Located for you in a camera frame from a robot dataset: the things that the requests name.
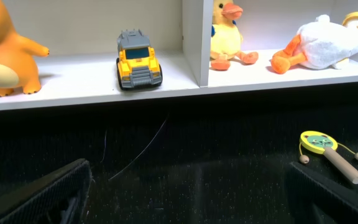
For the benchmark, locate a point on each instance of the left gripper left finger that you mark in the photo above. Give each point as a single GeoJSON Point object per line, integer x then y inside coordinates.
{"type": "Point", "coordinates": [42, 196]}

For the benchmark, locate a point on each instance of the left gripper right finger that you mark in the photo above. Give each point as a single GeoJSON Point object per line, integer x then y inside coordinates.
{"type": "Point", "coordinates": [331, 199]}

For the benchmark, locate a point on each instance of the yellow rubber duck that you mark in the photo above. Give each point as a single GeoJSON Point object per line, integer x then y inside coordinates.
{"type": "Point", "coordinates": [5, 53]}

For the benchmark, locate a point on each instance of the grey and yellow toy truck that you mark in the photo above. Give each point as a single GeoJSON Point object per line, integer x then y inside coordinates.
{"type": "Point", "coordinates": [138, 67]}

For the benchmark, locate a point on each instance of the yellow wooden rattle drum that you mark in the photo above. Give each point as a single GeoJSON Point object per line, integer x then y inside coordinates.
{"type": "Point", "coordinates": [319, 142]}

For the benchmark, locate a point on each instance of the white shelf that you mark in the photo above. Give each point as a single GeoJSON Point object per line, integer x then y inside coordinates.
{"type": "Point", "coordinates": [82, 84]}

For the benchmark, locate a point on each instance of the white plush duck yellow hat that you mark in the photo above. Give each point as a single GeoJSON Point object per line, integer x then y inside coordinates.
{"type": "Point", "coordinates": [325, 46]}

